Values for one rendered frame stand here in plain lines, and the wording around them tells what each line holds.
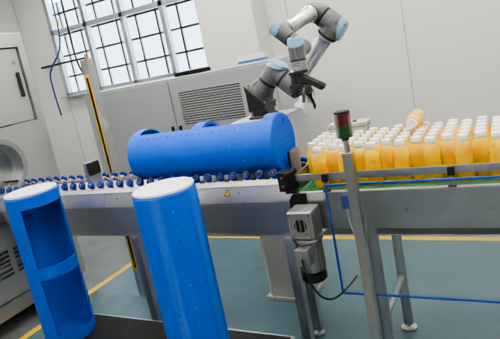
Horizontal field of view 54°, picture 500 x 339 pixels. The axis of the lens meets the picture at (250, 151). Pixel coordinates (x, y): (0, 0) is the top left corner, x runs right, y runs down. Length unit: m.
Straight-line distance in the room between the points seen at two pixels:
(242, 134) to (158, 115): 2.48
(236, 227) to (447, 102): 3.00
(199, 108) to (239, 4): 1.32
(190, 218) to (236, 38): 3.38
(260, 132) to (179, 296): 0.82
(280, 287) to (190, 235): 1.17
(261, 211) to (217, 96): 2.08
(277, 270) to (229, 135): 1.11
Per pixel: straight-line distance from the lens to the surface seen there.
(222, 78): 4.30
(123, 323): 3.15
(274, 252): 3.11
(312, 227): 2.07
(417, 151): 2.09
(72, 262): 3.01
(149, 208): 2.13
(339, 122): 1.86
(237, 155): 2.36
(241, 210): 2.47
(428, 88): 5.04
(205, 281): 2.27
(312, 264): 2.16
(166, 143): 2.59
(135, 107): 4.91
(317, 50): 2.77
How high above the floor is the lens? 1.53
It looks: 11 degrees down
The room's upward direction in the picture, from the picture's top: 11 degrees counter-clockwise
